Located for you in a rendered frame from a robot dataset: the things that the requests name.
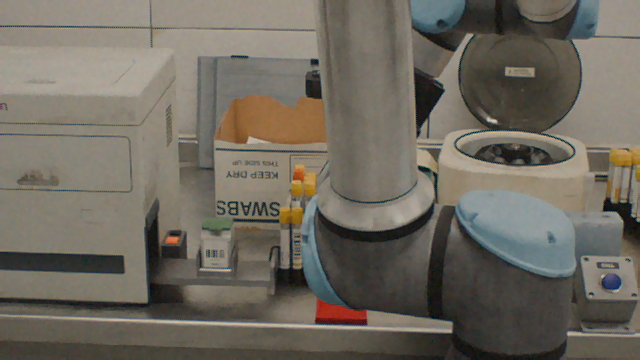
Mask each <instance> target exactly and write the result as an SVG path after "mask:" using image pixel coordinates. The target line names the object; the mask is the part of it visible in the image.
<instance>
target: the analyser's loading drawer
mask: <svg viewBox="0 0 640 360"><path fill-rule="evenodd" d="M238 243H239V241H238V240H237V241H236V243H235V245H234V249H233V252H232V255H231V269H202V268H201V267H202V266H201V245H200V247H199V250H198V252H197V255H195V257H197V260H193V258H155V257H149V275H150V284H173V285H210V286H248V287H269V292H270V294H275V290H276V284H277V278H278V248H274V251H272V256H271V261H238Z"/></svg>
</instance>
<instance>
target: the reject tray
mask: <svg viewBox="0 0 640 360"><path fill-rule="evenodd" d="M367 319H368V317H367V310H362V311H354V310H349V309H346V308H345V307H341V306H336V305H330V303H326V302H324V301H322V300H321V299H318V298H317V300H316V311H315V323H335V324H367Z"/></svg>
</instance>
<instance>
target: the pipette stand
mask: <svg viewBox="0 0 640 360"><path fill-rule="evenodd" d="M562 212H563V213H564V214H565V216H566V217H567V218H568V219H569V220H570V222H571V224H572V226H574V229H575V247H574V258H575V262H577V266H575V271H574V273H573V277H572V282H573V279H574V277H575V273H576V270H578V266H579V262H580V259H581V257H583V256H593V257H619V256H620V246H621V238H622V228H624V222H622V220H621V219H620V218H619V215H618V214H617V213H616V212H587V218H584V212H583V211H562Z"/></svg>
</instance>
